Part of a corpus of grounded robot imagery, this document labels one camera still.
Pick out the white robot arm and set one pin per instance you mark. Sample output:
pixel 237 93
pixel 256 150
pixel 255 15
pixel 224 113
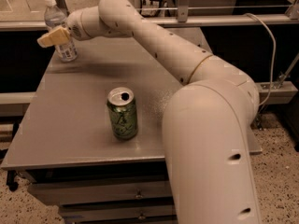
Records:
pixel 206 124

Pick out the top grey drawer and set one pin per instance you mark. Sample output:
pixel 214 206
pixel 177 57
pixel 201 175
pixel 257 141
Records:
pixel 101 190

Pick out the metal frame rail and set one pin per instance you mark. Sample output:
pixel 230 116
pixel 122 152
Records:
pixel 171 22

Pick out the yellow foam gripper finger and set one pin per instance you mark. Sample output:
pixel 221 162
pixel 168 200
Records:
pixel 56 36

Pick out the grey drawer cabinet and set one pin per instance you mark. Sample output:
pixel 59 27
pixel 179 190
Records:
pixel 67 123

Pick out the clear plastic water bottle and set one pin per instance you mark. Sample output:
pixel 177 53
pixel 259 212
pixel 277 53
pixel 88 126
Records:
pixel 55 20

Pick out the grey drawer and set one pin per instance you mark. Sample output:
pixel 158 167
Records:
pixel 139 210
pixel 101 190

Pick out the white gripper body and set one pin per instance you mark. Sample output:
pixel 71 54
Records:
pixel 74 27

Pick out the middle grey drawer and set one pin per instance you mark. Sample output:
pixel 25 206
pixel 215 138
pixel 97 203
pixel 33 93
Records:
pixel 139 210

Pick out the green soda can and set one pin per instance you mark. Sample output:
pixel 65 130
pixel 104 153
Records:
pixel 122 113

